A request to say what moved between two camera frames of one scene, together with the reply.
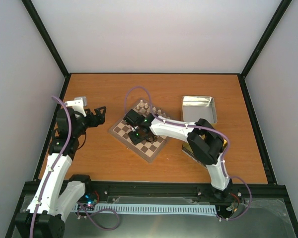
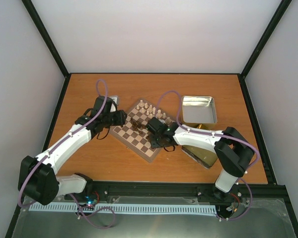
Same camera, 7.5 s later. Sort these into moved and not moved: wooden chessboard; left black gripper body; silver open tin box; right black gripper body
Moved: right black gripper body; left black gripper body
Not moved: silver open tin box; wooden chessboard
